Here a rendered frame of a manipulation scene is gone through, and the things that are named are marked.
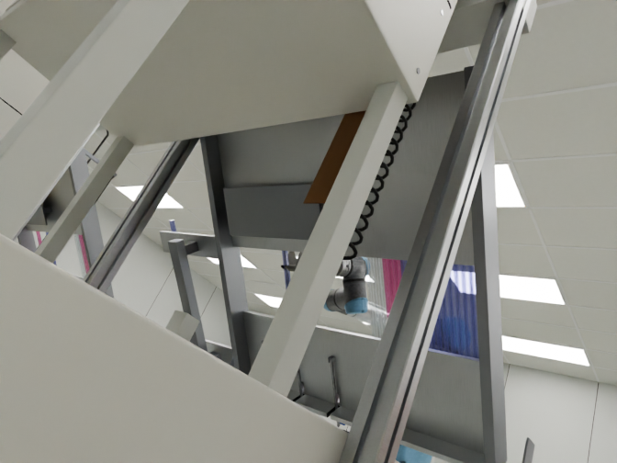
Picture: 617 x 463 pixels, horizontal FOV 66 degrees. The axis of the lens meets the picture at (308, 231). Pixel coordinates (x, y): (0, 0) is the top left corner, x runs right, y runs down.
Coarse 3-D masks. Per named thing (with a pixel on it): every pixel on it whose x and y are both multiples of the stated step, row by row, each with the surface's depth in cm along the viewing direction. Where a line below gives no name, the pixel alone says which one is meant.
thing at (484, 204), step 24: (480, 192) 76; (480, 216) 77; (480, 240) 77; (480, 264) 78; (480, 288) 79; (480, 312) 80; (480, 336) 81; (480, 360) 82; (480, 384) 83; (504, 408) 87; (504, 432) 87; (504, 456) 88
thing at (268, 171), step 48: (432, 96) 82; (240, 144) 115; (288, 144) 105; (432, 144) 83; (240, 192) 113; (288, 192) 103; (384, 192) 92; (240, 240) 123; (288, 240) 111; (384, 240) 94
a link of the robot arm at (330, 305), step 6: (336, 288) 165; (330, 294) 164; (330, 300) 163; (324, 306) 167; (330, 306) 164; (336, 306) 161; (342, 312) 165; (366, 312) 166; (354, 318) 168; (360, 318) 167; (366, 318) 167
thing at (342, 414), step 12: (288, 396) 119; (312, 408) 112; (324, 408) 112; (336, 420) 108; (348, 420) 106; (408, 432) 99; (408, 444) 96; (420, 444) 95; (432, 444) 94; (444, 444) 94; (432, 456) 93; (444, 456) 91; (456, 456) 90; (468, 456) 90; (480, 456) 90
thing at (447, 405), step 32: (256, 320) 125; (256, 352) 128; (320, 352) 112; (352, 352) 106; (320, 384) 115; (352, 384) 108; (448, 384) 92; (416, 416) 98; (448, 416) 93; (480, 416) 89; (480, 448) 90
